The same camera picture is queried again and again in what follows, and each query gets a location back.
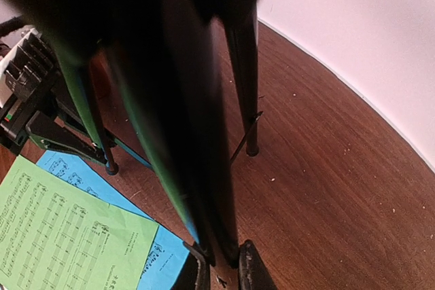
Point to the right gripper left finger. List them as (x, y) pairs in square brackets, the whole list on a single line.
[(195, 273)]

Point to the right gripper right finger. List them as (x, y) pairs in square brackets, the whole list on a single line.
[(253, 273)]

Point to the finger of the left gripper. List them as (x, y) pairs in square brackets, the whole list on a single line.
[(71, 144)]

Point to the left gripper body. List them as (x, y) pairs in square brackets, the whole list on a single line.
[(16, 113)]

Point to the black music stand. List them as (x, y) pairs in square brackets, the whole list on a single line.
[(163, 55)]

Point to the blue sheet music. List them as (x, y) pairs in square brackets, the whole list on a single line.
[(167, 255)]

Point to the green sheet music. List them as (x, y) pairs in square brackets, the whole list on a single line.
[(56, 236)]

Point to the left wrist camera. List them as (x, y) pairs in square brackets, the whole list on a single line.
[(26, 66)]

